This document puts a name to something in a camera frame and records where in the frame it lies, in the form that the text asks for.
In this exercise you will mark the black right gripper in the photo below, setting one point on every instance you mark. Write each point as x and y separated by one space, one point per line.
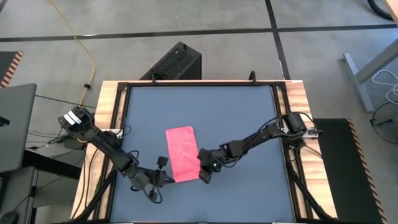
214 161

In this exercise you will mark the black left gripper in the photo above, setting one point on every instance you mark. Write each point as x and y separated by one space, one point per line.
146 180

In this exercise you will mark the pink terry towel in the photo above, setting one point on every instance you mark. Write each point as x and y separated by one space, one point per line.
183 155

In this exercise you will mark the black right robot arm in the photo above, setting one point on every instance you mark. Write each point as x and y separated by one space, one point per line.
255 137

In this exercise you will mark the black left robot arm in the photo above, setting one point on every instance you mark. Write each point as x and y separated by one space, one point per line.
102 140

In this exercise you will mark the blue-grey table mat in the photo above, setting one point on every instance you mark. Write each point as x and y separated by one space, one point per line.
202 109

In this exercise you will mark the black computer tower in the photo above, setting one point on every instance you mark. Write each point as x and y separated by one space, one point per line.
177 62

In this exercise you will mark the black desk beam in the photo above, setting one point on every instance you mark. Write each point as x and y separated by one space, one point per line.
53 164

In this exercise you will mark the large black striped-edge floor mat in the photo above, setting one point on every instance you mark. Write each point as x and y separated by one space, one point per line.
342 180

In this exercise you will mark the grey cabinet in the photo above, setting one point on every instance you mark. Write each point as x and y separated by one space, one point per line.
17 196

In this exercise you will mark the grey laptop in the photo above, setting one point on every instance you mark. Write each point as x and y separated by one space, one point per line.
15 124

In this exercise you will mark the black computer mouse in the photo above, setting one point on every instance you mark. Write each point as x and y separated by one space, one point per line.
7 217

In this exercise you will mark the small black striped-edge floor mat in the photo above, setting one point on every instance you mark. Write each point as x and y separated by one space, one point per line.
6 62

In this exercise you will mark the light wooden desk corner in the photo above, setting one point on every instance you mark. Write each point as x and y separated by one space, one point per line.
393 7

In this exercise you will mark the black metal table frame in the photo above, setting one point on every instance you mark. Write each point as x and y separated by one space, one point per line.
199 83

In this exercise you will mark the black bracket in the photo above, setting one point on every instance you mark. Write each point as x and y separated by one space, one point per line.
3 122

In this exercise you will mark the grey desk leg frame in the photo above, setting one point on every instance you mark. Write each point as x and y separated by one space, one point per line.
376 63

